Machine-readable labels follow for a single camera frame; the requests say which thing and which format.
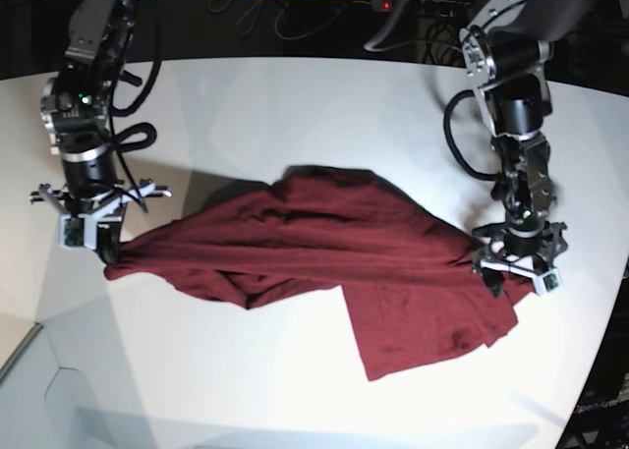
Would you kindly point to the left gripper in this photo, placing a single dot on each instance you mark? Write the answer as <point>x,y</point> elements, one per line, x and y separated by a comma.
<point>521,252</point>

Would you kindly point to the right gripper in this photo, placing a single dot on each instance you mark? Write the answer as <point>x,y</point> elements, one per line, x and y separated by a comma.
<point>93,192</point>

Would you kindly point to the dark red t-shirt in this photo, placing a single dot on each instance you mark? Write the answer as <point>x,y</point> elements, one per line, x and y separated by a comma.
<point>406,276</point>

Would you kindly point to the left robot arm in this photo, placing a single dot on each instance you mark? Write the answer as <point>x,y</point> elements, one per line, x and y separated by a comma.
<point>504,48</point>

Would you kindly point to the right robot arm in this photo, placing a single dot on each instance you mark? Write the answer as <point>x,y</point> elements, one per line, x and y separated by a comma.
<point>77,105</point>

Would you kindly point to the black power strip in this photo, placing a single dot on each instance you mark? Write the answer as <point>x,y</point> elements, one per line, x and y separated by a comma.
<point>426,8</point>

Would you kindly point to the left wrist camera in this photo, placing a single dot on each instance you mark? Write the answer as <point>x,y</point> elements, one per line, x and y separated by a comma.
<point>546,282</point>

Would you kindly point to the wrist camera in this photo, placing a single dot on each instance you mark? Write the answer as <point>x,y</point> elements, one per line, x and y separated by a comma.
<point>546,282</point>
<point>71,232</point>

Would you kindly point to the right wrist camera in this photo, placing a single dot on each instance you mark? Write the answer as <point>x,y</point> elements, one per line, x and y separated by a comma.
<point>71,232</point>

